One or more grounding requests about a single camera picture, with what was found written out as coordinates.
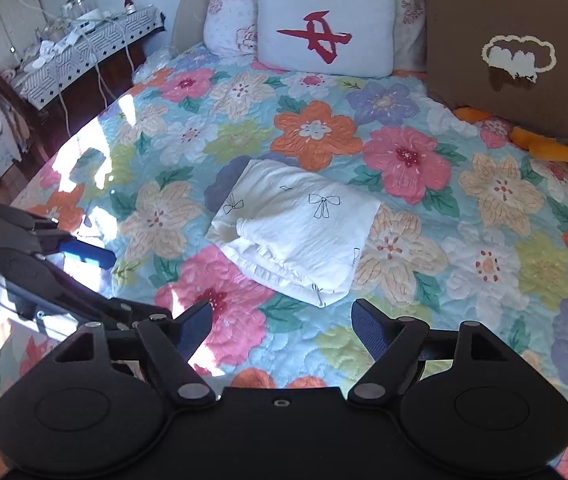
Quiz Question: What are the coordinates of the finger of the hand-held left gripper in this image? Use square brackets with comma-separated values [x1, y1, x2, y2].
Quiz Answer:
[0, 203, 117, 269]
[106, 297, 175, 333]

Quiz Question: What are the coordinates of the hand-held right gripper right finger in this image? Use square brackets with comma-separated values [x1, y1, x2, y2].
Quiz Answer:
[346, 298, 516, 408]

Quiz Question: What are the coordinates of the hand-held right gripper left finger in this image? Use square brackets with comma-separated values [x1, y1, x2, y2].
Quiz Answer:
[54, 300, 217, 408]

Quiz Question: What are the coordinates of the white bow print garment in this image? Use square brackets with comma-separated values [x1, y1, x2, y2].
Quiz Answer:
[205, 158, 382, 308]

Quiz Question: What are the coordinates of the wooden chair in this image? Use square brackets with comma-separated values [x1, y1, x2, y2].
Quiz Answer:
[0, 67, 54, 167]

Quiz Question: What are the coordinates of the wooden side table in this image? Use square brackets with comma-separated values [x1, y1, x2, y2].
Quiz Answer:
[39, 35, 145, 133]

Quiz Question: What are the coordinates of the side table with patterned cloth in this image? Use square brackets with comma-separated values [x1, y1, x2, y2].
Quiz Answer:
[16, 4, 167, 111]

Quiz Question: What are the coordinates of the floral quilt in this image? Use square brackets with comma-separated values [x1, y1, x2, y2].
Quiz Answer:
[0, 40, 568, 480]

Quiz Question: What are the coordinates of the glass jar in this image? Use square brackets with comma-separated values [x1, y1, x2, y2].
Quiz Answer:
[61, 0, 101, 25]

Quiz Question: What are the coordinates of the orange white black plush toy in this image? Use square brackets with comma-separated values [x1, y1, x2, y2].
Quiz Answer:
[454, 105, 568, 186]

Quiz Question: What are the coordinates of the pink patterned pillow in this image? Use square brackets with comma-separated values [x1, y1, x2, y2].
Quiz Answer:
[203, 0, 427, 73]

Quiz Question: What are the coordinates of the pale blue red-symbol cushion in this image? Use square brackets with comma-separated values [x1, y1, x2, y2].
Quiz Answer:
[256, 0, 397, 77]

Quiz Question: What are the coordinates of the brown embroidered pillow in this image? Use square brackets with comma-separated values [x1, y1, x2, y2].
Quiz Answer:
[420, 0, 568, 141]

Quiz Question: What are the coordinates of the white cable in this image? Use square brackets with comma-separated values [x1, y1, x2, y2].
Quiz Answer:
[66, 15, 137, 133]

